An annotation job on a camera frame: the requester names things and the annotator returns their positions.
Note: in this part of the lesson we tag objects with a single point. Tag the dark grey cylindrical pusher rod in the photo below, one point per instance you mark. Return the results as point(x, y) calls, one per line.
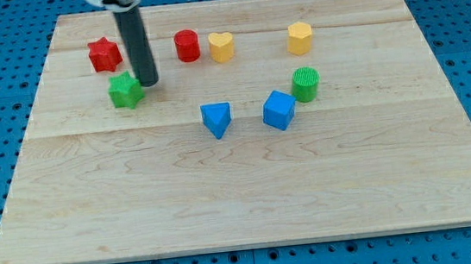
point(136, 44)

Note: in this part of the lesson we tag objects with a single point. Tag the red star block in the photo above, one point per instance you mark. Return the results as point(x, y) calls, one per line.
point(104, 55)

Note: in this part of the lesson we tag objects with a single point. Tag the green star block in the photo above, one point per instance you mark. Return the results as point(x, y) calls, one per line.
point(125, 91)

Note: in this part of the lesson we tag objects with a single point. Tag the blue triangle block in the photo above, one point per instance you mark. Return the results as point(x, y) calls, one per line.
point(216, 117)

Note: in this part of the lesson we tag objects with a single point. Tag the red cylinder block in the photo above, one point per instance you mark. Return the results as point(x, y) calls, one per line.
point(187, 45)

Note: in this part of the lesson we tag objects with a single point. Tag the yellow heart block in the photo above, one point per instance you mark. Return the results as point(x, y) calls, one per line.
point(221, 46)

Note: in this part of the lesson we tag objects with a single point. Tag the yellow hexagon block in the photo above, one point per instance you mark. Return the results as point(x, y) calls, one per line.
point(299, 40)

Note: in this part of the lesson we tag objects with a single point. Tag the blue cube block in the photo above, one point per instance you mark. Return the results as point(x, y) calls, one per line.
point(278, 110)

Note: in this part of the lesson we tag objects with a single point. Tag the green cylinder block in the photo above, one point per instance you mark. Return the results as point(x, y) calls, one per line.
point(305, 82)

